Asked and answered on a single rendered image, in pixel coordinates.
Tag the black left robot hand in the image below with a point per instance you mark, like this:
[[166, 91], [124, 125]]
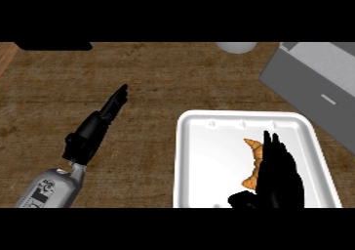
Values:
[[93, 130]]

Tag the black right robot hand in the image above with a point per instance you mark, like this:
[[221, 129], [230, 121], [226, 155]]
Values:
[[280, 175]]

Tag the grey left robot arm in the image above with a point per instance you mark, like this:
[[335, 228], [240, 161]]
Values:
[[51, 190]]

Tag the orange croissant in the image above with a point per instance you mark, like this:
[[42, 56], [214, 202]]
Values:
[[255, 149]]

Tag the white foam tray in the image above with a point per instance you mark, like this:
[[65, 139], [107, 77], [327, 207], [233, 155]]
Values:
[[220, 156]]

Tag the grey cardboard box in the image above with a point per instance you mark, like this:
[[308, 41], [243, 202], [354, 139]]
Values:
[[320, 84]]

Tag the white round container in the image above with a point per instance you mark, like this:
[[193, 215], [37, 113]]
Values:
[[237, 47]]

